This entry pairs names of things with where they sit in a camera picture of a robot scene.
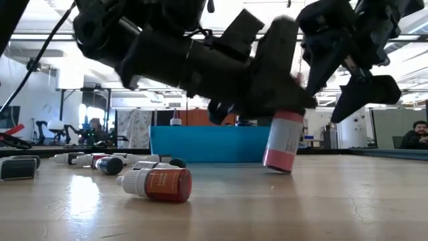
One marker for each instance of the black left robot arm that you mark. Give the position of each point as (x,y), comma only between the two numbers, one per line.
(150,57)

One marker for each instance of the white bottle black band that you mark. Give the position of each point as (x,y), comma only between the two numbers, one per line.
(164,158)

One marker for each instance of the grey cabinet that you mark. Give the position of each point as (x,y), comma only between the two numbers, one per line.
(330,139)

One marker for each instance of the white bottle dark label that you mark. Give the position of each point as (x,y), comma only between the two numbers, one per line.
(65,158)

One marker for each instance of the red pink food coloring bottle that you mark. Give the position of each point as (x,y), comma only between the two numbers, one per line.
(284,140)

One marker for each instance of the black background robot rig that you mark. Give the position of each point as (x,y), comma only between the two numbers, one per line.
(80,135)

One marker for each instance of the orange food coloring bottle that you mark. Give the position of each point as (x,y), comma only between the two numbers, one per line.
(164,185)

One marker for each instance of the red label white cap bottle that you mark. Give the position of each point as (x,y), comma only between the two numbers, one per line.
(83,160)

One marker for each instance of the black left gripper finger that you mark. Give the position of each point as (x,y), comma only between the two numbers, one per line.
(220,112)
(277,83)

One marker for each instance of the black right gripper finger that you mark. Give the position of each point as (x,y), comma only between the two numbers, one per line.
(321,67)
(368,93)

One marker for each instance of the white patterned cloth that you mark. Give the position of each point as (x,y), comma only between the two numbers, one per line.
(133,129)

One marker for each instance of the dark wall picture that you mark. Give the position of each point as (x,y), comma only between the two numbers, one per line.
(10,115)

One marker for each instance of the small purple food coloring bottle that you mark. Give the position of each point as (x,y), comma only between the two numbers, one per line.
(18,170)

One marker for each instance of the small blue box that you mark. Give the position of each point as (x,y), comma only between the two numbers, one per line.
(309,137)

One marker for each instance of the black ceiling spotlight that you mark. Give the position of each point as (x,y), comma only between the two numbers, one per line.
(33,65)

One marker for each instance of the red tip food coloring bottle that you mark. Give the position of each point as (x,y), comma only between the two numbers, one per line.
(175,121)

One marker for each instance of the white food coloring bottle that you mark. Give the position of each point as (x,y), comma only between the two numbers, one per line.
(130,158)

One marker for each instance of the dark bottomed food coloring bottle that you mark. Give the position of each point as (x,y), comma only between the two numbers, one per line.
(110,165)

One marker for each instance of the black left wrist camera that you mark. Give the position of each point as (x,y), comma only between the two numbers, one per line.
(239,33)

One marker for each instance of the person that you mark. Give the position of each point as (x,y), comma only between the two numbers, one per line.
(96,124)
(413,140)

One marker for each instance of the orange panel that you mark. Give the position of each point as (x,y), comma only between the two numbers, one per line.
(195,117)

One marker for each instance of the grey green partition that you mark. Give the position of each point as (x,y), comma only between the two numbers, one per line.
(384,127)

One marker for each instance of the grey horizontal pipe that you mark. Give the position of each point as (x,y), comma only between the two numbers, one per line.
(150,89)

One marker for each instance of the black background gantry frame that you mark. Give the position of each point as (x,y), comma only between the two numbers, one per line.
(62,107)

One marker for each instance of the white round column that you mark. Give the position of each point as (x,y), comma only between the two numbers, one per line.
(352,130)

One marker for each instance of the blue plastic bin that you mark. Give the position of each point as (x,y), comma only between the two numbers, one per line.
(207,144)

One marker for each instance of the green food coloring bottle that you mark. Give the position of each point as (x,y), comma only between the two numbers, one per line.
(150,165)

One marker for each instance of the white globe lamp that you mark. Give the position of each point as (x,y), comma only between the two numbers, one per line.
(55,125)

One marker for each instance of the black overhead light bar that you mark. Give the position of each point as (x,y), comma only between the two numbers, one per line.
(33,37)

